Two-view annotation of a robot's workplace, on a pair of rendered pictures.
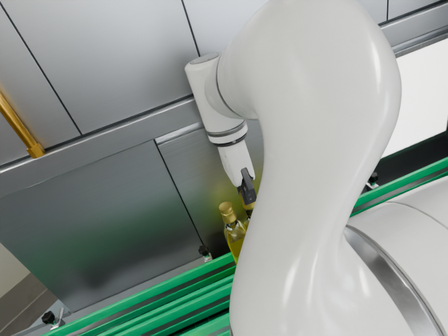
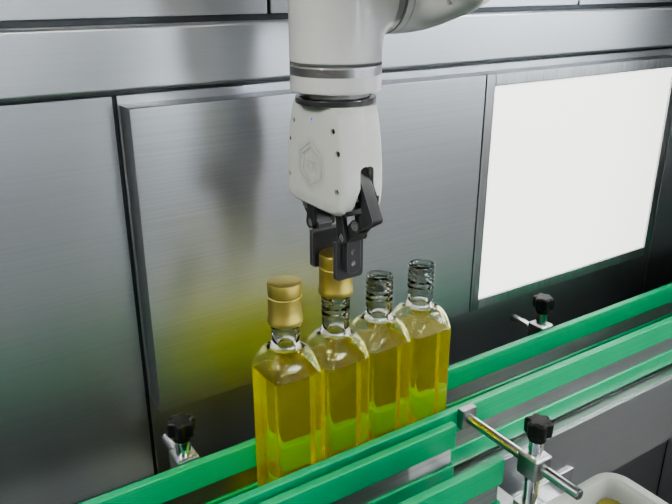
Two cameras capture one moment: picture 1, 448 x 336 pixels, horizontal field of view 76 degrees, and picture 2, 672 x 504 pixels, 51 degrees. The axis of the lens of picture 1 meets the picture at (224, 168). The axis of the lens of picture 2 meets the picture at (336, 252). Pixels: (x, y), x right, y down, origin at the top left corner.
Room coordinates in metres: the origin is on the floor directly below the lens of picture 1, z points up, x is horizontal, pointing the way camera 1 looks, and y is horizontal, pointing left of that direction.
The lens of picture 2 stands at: (-0.05, 0.27, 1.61)
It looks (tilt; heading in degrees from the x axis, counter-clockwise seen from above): 21 degrees down; 333
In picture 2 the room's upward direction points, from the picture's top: straight up
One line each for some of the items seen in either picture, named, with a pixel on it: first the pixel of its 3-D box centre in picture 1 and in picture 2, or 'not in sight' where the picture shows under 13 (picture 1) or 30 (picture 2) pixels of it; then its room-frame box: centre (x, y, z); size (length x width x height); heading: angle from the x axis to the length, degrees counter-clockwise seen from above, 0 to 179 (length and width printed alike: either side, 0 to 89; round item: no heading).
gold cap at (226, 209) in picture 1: (227, 212); (284, 301); (0.54, 0.03, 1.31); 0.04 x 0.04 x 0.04
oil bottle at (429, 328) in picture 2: not in sight; (416, 383); (0.56, -0.15, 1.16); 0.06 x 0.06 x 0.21; 8
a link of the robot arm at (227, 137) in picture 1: (227, 129); (334, 78); (0.54, -0.03, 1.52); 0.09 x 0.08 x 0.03; 7
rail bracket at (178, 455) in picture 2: (208, 257); (178, 461); (0.60, 0.13, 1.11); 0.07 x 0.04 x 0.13; 6
